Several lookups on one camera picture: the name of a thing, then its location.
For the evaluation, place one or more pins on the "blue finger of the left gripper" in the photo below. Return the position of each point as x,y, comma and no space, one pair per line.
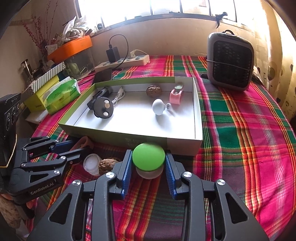
39,146
70,157

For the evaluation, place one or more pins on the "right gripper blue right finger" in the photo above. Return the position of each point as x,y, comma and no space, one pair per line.
230,217

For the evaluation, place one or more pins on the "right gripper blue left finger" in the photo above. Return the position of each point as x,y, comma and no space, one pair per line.
67,217

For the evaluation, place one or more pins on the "pink clip with green pad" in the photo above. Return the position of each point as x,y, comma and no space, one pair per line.
84,142

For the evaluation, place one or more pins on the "clear round plastic jar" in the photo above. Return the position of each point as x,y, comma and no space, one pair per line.
91,164

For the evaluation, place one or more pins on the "brown walnut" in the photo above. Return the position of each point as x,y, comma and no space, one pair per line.
106,165
154,91

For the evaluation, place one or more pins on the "green mushroom suction knob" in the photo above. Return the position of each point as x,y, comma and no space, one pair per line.
148,160

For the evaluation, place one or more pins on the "left hand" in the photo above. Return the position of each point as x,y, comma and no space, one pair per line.
15,214

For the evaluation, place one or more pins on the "yellow box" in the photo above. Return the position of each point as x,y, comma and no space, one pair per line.
35,102

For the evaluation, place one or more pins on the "green tissue pack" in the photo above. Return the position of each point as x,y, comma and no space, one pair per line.
61,94

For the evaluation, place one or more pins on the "black round disc gadget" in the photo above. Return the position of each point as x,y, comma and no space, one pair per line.
103,107

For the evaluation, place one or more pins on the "striped white box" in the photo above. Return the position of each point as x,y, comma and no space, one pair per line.
41,81

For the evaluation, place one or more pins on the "black rectangular device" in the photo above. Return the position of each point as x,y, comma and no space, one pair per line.
105,92

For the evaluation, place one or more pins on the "black smartphone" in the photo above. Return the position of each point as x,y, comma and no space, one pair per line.
103,76

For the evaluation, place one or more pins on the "orange lidded container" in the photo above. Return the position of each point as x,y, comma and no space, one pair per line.
70,49

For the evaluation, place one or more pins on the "red dried branches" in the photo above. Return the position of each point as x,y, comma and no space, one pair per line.
41,34

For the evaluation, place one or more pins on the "black charger adapter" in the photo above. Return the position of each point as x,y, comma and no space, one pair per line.
112,54

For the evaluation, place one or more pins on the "white round knob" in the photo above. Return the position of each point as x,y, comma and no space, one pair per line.
158,107

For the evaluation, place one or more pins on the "white power strip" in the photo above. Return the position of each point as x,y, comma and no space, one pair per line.
141,60

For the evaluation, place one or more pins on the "brown walnut in tray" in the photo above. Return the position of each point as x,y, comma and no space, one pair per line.
154,91

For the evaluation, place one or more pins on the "shallow white cardboard tray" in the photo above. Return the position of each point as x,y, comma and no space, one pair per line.
133,121

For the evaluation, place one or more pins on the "grey portable heater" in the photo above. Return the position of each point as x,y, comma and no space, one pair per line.
230,60

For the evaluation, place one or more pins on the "heart pattern curtain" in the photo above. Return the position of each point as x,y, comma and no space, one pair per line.
277,55

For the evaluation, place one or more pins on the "white cable connector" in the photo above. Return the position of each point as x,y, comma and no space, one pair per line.
120,94

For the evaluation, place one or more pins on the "white plug with cable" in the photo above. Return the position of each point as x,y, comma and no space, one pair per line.
132,54

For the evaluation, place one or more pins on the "black window handle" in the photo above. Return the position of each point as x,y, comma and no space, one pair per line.
219,17

